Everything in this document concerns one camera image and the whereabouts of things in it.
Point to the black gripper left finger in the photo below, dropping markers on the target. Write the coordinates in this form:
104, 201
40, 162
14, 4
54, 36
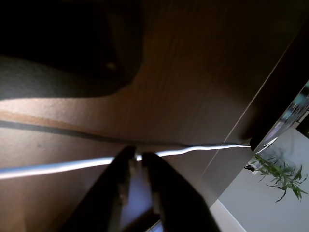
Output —
106, 193

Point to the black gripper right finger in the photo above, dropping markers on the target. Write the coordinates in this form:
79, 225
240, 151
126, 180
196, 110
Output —
173, 193

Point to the green leafy plant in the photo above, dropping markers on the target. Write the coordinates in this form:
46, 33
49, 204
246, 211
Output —
282, 174

